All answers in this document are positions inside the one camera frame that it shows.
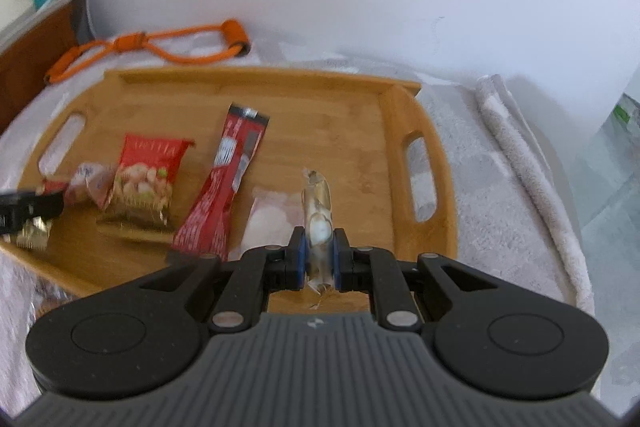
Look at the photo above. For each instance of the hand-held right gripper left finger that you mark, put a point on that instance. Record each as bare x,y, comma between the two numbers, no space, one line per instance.
299,257

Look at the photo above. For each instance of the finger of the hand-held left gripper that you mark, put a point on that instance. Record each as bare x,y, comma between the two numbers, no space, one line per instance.
35,204

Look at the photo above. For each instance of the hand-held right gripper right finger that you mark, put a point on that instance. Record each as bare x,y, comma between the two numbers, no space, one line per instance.
339,257

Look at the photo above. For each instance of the small gold snack packet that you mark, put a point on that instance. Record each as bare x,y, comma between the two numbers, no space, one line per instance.
35,234

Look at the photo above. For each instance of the gold dotted white candy packet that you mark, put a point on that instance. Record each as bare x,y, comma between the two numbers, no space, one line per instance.
317,217

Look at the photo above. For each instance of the white marshmallow packet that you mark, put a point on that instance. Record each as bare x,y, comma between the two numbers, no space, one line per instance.
270,222

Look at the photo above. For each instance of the pink cake packet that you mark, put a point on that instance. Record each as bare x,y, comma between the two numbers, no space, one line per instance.
90,182

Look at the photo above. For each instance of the long red snack packet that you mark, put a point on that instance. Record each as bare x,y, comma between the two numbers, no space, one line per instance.
220,187

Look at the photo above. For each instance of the red and gold nut packet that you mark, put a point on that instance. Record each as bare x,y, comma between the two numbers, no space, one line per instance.
145,182

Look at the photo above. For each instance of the wooden tray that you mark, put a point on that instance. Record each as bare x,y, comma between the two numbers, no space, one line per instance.
325,122

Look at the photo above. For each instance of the maroon small snack packet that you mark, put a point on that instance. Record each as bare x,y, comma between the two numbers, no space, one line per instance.
55,186

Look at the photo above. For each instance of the wooden cabinet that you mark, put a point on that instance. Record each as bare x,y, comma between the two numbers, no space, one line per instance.
35,42

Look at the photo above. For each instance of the orange resistance band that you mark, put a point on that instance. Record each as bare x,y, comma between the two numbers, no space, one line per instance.
235,34

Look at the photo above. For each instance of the green and white floor item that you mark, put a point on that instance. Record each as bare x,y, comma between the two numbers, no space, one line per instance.
625,112

